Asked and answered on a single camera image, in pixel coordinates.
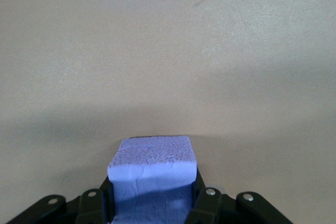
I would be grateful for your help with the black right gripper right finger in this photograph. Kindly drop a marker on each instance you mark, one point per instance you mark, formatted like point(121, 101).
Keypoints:
point(210, 205)

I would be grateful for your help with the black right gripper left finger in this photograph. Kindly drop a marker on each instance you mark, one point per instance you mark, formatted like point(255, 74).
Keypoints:
point(86, 205)

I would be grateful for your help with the purple foam cube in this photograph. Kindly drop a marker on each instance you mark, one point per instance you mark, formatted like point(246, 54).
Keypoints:
point(152, 166)

